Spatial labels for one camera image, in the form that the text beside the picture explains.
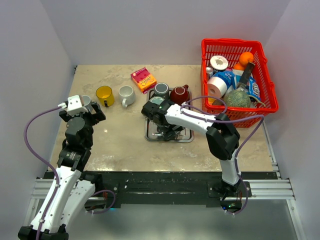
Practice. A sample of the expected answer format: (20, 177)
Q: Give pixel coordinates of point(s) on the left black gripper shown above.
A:
(96, 117)

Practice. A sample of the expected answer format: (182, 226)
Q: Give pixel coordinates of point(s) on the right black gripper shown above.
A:
(169, 132)

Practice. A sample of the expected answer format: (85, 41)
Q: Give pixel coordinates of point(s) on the grey blue mug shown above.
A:
(87, 102)

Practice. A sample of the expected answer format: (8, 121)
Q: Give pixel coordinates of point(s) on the teal green mug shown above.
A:
(156, 100)

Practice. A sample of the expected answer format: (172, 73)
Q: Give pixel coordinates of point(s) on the yellow mug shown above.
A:
(105, 96)

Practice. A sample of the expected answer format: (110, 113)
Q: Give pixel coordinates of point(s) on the white speckled mug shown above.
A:
(126, 96)

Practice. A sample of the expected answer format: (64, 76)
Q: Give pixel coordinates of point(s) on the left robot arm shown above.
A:
(69, 190)

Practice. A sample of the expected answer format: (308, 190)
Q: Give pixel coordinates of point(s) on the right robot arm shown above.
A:
(221, 135)

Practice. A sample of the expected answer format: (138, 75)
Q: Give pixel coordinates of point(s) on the dark grey mug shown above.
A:
(162, 90)

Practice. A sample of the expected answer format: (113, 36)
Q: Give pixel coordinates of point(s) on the dark red mug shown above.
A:
(180, 94)

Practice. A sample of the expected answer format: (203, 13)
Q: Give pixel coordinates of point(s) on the metal tray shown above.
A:
(151, 133)

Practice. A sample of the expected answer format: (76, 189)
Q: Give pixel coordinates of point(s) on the pink orange snack box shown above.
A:
(143, 79)

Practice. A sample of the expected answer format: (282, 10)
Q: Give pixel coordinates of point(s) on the pink white toilet roll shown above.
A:
(216, 87)

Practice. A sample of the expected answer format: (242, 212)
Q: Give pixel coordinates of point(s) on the silver can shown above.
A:
(209, 72)

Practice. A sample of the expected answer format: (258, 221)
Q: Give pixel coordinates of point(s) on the white tape roll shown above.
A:
(219, 63)

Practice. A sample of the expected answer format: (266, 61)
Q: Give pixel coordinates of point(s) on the blue white packet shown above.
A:
(228, 77)

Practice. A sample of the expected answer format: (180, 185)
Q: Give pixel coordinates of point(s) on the green patterned ball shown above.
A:
(238, 99)

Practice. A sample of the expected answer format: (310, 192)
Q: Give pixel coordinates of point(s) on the red plastic basket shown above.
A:
(231, 49)

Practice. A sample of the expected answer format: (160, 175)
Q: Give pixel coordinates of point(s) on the orange fruit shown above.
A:
(238, 66)
(245, 58)

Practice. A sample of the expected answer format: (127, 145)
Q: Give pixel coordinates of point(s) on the blue snack bag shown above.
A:
(253, 90)

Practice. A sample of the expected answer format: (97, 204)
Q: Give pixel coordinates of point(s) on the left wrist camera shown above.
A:
(74, 105)

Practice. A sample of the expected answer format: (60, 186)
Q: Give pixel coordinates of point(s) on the black base frame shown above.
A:
(117, 188)

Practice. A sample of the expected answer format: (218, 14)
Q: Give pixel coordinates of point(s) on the brown handled tool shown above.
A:
(245, 77)

